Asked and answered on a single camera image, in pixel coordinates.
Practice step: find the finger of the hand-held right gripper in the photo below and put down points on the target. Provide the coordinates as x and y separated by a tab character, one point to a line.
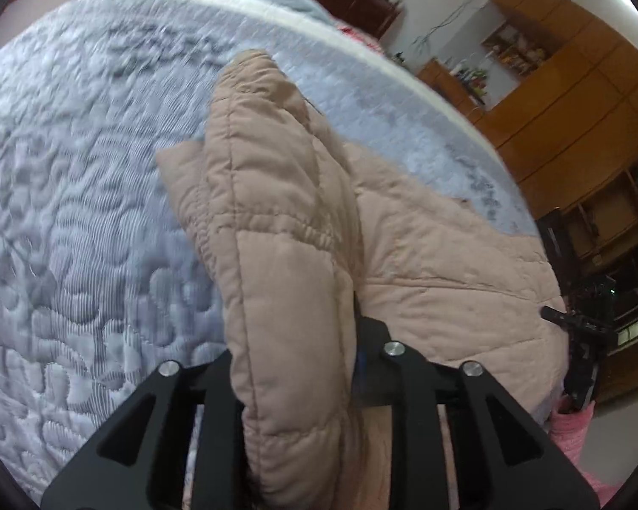
569	320

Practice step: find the beige quilted jacket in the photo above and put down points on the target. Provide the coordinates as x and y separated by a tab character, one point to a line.
276	276

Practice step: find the dark brown headboard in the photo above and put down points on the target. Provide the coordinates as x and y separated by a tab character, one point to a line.
367	10

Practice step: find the wooden wardrobe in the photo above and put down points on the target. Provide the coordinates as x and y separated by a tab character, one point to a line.
579	106

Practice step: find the wooden desk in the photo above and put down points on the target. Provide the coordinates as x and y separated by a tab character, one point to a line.
446	85

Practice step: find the cluttered shelf niche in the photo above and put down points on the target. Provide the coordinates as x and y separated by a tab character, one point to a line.
518	50

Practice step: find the grey patterned bed quilt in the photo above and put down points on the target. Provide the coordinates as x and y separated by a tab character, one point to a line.
85	196

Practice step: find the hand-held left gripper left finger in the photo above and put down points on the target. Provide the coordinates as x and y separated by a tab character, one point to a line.
215	398

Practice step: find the low wooden cabinet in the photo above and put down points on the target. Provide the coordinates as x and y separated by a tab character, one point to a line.
611	212

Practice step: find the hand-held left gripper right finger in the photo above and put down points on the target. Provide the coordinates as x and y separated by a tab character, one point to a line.
372	366

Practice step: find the red patterned cloth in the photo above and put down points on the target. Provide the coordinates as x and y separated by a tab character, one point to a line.
359	37

